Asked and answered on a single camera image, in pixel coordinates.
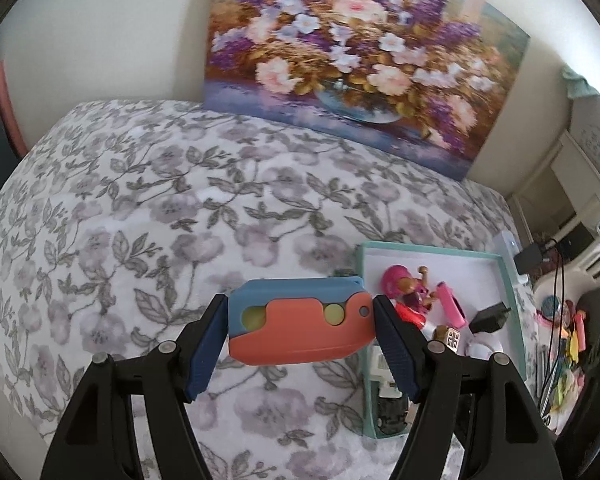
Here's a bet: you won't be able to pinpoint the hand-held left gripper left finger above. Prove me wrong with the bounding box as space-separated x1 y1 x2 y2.
40 294 230 480

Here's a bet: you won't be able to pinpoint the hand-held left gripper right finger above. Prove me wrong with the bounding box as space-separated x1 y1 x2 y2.
372 295 563 480

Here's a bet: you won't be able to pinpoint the cream hair claw clip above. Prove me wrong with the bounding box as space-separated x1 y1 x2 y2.
372 347 403 396

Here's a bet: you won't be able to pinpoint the red glue bottle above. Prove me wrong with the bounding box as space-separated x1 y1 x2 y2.
397 302 438 336

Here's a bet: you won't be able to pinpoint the gold patterned small box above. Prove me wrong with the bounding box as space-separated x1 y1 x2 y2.
432 325 463 353

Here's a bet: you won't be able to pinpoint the black toy car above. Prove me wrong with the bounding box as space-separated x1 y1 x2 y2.
372 394 411 433

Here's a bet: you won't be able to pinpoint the pink puppy toy figure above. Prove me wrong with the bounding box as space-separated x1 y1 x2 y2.
382 265 446 318

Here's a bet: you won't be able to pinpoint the white cable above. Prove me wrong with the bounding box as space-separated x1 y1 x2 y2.
460 332 506 361

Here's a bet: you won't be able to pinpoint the short orange blue toy knife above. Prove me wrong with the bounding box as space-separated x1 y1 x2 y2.
227 276 372 365

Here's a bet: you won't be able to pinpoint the black charger plug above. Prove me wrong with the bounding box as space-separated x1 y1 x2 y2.
469 301 512 335

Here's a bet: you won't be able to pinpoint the teal shallow box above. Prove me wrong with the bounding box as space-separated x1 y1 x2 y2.
355 241 528 440

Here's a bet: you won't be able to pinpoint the white power strip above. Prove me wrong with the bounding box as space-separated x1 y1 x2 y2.
495 230 531 286

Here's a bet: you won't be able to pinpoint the grey floral blanket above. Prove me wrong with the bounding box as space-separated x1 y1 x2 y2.
0 100 518 480

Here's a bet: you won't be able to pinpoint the black power adapter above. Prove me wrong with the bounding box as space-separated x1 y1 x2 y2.
514 245 548 275

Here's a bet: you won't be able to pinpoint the pile of colourful small toys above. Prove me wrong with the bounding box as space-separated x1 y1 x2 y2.
532 295 591 416

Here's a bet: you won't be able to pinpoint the white shelf unit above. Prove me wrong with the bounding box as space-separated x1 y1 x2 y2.
510 130 600 256

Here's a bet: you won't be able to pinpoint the white printed box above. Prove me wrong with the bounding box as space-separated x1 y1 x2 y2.
570 95 600 176

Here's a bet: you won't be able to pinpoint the floral canvas painting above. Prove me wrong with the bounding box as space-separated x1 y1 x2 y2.
202 0 531 182

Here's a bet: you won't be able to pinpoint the pink panel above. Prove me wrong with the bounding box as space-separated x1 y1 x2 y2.
0 57 31 157

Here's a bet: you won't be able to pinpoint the teal cloth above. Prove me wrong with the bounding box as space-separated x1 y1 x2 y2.
561 64 600 102

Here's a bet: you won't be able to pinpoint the black cables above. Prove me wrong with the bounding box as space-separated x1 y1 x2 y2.
535 237 570 421

